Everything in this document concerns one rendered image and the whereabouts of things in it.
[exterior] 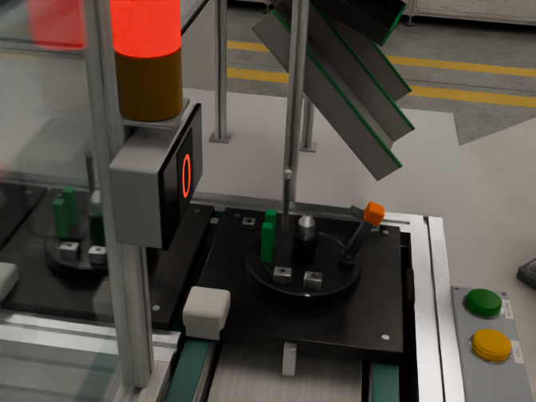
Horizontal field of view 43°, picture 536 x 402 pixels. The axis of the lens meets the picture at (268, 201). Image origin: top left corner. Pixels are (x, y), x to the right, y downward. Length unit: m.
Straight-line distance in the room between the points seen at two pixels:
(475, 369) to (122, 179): 0.44
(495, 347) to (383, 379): 0.13
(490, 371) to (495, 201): 0.53
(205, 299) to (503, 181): 0.72
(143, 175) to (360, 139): 0.52
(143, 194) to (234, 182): 0.71
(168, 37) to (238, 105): 1.01
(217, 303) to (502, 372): 0.31
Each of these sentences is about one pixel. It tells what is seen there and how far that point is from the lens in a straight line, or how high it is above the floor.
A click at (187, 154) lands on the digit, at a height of 1.22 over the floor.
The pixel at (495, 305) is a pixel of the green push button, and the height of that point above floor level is 0.97.
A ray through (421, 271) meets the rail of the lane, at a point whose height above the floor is 0.96.
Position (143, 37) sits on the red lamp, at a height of 1.33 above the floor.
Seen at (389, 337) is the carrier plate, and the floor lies 0.97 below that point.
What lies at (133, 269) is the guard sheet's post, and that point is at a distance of 0.61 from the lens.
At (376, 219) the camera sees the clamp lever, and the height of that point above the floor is 1.06.
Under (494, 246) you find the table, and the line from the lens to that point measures 1.14.
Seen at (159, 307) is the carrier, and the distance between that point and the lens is 0.78.
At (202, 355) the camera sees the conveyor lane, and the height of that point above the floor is 0.95.
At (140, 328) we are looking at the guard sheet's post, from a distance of 0.66.
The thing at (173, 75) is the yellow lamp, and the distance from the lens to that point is 0.51.
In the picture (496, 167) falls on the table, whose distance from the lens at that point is 1.37.
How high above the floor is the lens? 1.49
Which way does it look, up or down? 33 degrees down
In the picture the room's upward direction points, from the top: 3 degrees clockwise
